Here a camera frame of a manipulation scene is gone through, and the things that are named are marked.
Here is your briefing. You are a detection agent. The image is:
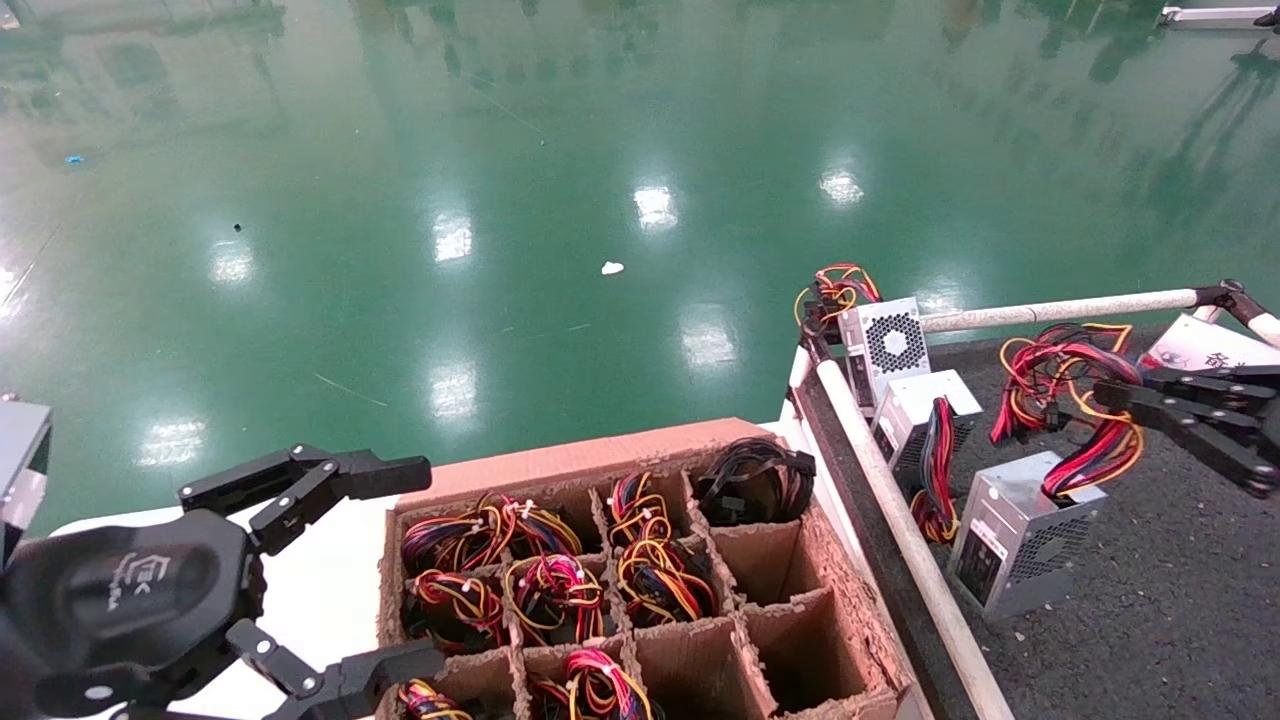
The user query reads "blue yellow wire bundle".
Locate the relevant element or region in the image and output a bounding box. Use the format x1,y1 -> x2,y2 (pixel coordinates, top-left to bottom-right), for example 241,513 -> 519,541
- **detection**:
398,678 -> 473,720

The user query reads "white label sheet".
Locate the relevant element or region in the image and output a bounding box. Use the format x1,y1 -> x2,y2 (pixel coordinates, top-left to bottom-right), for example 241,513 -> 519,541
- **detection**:
1140,313 -> 1280,373

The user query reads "fan grille power supply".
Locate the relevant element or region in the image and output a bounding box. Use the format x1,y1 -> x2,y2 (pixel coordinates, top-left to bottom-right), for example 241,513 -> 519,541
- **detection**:
795,263 -> 933,411

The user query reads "grey metal floor bar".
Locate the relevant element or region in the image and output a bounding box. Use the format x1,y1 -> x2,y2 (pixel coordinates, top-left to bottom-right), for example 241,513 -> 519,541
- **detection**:
1158,4 -> 1280,32

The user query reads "white top power supply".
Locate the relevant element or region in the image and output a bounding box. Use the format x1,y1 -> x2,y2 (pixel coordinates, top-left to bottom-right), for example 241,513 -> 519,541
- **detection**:
872,368 -> 985,548

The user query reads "black tube connector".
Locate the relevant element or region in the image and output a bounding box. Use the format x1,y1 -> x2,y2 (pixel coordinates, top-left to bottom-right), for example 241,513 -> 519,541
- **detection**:
1193,279 -> 1253,328

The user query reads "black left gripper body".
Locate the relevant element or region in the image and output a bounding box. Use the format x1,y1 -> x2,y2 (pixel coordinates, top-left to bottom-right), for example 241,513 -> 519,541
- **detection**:
0,508 -> 266,720

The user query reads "cardboard divider box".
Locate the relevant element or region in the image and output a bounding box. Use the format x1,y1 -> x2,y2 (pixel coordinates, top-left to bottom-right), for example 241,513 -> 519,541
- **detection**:
375,417 -> 916,720

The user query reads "multicolour wire bundle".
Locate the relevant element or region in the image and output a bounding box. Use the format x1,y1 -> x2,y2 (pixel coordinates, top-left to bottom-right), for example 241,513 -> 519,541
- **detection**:
500,498 -> 585,561
528,648 -> 658,720
505,553 -> 608,643
400,495 -> 506,578
616,538 -> 718,628
403,568 -> 508,653
608,470 -> 673,548

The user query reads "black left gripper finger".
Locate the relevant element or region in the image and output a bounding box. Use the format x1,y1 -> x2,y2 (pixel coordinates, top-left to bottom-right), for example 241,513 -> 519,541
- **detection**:
225,618 -> 446,720
178,445 -> 433,556

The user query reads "white cart rail tube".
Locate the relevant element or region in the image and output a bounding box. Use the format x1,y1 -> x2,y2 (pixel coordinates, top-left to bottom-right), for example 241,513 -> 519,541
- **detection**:
812,358 -> 1016,720
918,288 -> 1201,335

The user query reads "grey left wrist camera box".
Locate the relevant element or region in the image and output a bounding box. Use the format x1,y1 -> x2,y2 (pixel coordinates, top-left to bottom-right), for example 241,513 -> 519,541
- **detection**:
0,398 -> 54,563

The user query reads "silver power supply with wires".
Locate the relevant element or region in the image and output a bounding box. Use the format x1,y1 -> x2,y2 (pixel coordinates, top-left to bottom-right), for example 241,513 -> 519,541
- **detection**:
948,322 -> 1148,623

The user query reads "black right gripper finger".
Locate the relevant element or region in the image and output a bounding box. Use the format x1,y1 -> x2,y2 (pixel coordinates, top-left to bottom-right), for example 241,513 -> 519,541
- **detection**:
1140,364 -> 1280,406
1093,380 -> 1280,498

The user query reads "black cable bundle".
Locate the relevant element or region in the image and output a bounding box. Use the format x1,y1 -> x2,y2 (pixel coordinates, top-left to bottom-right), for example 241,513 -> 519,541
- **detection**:
693,437 -> 818,528

